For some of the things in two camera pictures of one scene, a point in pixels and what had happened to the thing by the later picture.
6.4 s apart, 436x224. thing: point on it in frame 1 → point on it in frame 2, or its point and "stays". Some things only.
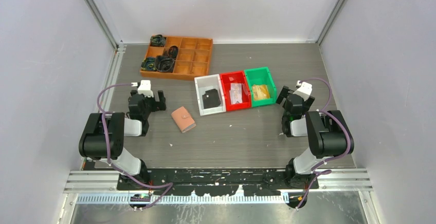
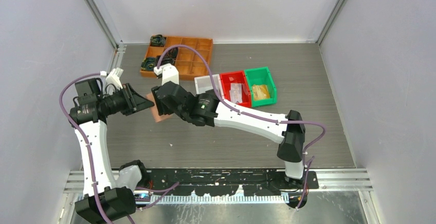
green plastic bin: [261, 86] stays
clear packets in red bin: [236, 93] stays
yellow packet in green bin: [260, 91] stays
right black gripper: [286, 91] → [162, 109]
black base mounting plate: [220, 182] stays
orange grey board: [183, 119] → [158, 118]
